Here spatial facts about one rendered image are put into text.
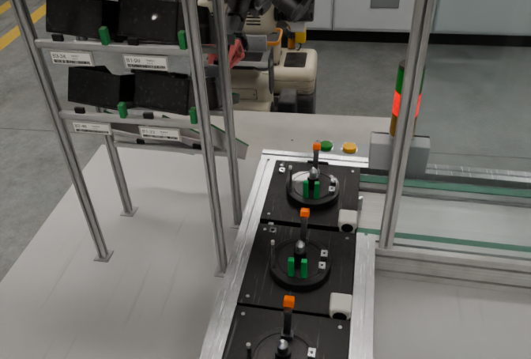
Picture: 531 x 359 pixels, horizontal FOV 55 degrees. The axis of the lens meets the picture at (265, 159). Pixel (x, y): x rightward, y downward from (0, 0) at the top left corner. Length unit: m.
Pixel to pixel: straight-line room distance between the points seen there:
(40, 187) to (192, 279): 1.98
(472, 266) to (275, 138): 0.78
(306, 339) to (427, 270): 0.39
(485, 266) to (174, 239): 0.78
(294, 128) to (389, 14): 2.65
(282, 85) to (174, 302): 1.27
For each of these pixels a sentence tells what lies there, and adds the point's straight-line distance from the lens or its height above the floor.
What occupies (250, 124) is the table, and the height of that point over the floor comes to 0.86.
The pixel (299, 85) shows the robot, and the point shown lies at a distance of 2.27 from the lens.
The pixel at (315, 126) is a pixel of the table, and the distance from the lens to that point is 1.80.
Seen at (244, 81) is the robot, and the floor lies 0.89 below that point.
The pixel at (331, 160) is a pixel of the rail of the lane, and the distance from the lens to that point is 1.48.
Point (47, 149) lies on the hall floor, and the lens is 3.48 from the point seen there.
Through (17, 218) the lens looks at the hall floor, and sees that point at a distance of 3.03.
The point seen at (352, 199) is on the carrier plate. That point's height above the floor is 0.97.
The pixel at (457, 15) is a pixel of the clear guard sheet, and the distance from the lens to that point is 0.94.
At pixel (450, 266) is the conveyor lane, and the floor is 0.93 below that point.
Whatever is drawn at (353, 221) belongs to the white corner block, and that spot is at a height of 0.99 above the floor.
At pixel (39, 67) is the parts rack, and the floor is 1.42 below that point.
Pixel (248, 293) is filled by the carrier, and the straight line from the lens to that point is 1.14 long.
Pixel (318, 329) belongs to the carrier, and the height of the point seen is 0.97.
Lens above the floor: 1.87
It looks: 38 degrees down
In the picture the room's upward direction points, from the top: 2 degrees counter-clockwise
